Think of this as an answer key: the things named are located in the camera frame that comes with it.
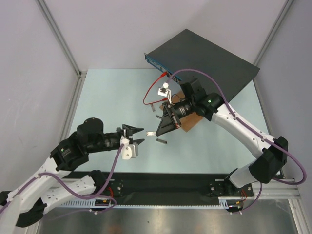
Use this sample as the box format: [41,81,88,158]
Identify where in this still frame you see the silver transceiver plug module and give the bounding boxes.
[146,131,156,136]

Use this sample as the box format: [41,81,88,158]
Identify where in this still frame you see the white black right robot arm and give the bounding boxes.
[156,78,288,196]

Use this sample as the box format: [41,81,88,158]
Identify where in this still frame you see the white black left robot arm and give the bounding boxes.
[0,117,144,234]

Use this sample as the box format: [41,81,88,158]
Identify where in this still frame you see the wooden base board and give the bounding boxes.
[172,90,203,132]

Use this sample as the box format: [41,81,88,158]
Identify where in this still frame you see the silver transceiver module on table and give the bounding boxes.
[156,138,167,144]

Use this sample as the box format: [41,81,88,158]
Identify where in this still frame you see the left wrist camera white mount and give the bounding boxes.
[120,136,139,160]

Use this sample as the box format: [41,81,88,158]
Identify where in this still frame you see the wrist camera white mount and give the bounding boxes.
[120,136,139,160]
[157,82,172,104]

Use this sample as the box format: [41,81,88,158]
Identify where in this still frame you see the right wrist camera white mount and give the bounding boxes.
[157,82,172,104]

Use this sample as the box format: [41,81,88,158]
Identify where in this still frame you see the red ethernet cable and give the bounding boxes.
[142,72,171,106]

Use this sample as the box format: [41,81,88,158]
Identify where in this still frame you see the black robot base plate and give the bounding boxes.
[63,170,254,206]

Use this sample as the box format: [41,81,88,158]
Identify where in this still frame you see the blue black network switch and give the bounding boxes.
[145,29,260,101]

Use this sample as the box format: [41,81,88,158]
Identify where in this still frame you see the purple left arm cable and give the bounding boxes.
[0,145,127,216]

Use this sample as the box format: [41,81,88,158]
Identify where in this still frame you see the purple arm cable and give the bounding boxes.
[0,145,127,216]
[164,69,307,215]

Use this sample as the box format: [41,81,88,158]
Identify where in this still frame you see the grey slotted cable duct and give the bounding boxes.
[58,197,243,210]

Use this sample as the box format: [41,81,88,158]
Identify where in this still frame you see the aluminium frame post left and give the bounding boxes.
[35,0,87,78]

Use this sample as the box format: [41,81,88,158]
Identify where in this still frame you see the aluminium frame post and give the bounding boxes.
[253,0,295,66]
[35,0,87,78]

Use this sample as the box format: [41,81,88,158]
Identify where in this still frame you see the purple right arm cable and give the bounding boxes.
[164,69,307,215]

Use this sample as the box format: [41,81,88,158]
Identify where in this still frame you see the aluminium frame post right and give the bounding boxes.
[253,0,295,66]

